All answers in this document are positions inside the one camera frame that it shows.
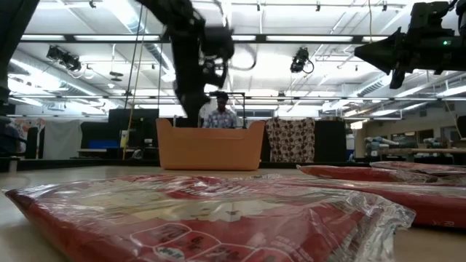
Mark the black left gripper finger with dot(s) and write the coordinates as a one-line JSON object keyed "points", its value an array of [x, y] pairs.
{"points": [[202, 107], [185, 109]]}

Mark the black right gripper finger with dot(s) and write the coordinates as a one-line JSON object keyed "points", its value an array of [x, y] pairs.
{"points": [[382, 54]]}

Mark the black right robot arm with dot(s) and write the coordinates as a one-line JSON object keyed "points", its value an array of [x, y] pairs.
{"points": [[460, 9]]}

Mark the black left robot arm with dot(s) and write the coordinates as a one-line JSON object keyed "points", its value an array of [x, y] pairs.
{"points": [[14, 43]]}

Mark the person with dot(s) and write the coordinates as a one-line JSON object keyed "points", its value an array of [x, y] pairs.
{"points": [[221, 116], [9, 140]]}

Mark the orange plastic basket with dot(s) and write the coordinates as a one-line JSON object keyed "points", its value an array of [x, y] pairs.
{"points": [[211, 147]]}

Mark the blue box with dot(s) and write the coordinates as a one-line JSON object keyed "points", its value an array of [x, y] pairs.
{"points": [[104, 144]]}

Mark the black overhead rig bar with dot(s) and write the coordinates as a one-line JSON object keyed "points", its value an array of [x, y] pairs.
{"points": [[291, 38]]}

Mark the brown patterned cloth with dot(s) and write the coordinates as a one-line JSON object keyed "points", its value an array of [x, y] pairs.
{"points": [[291, 140]]}

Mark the wooden workbench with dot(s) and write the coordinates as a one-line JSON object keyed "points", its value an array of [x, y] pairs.
{"points": [[415, 149]]}

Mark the black cabinet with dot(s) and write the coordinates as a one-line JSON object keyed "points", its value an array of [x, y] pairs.
{"points": [[330, 140]]}

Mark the white hanging cloth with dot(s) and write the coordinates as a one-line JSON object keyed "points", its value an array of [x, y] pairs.
{"points": [[62, 140]]}

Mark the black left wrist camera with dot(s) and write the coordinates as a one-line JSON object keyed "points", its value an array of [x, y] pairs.
{"points": [[220, 54]]}

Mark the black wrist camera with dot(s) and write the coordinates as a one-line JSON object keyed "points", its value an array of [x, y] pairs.
{"points": [[431, 20], [220, 54]]}

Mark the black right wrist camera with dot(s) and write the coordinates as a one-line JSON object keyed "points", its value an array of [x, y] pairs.
{"points": [[431, 20]]}

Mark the black overhead camera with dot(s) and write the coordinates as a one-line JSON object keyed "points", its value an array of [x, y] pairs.
{"points": [[300, 60]]}

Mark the black ceiling-mounted camera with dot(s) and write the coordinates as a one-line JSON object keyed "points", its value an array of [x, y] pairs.
{"points": [[63, 58]]}

